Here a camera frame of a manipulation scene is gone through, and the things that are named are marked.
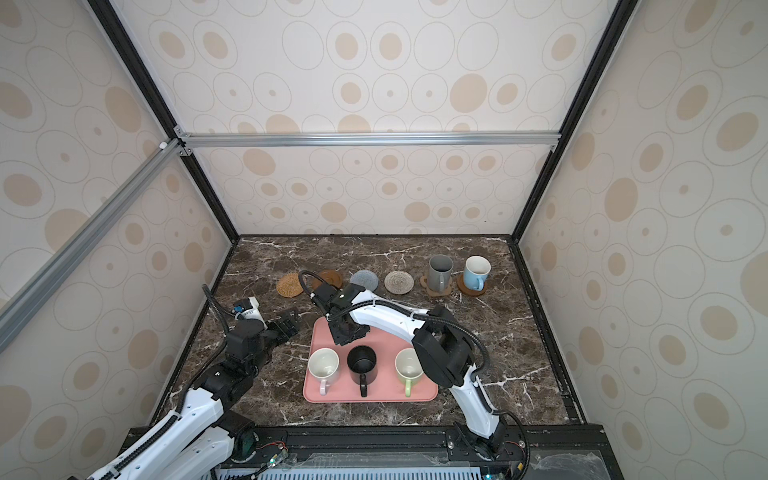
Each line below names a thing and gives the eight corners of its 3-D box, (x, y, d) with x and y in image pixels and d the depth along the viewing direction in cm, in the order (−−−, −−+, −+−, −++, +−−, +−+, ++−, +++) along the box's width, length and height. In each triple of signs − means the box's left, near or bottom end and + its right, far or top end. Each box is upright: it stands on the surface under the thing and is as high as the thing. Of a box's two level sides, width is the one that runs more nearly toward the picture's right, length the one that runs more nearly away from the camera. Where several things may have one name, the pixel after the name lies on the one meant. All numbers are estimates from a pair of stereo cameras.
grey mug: (430, 300, 103) (433, 280, 94) (427, 275, 110) (430, 254, 101) (450, 300, 103) (456, 280, 94) (446, 275, 110) (451, 254, 101)
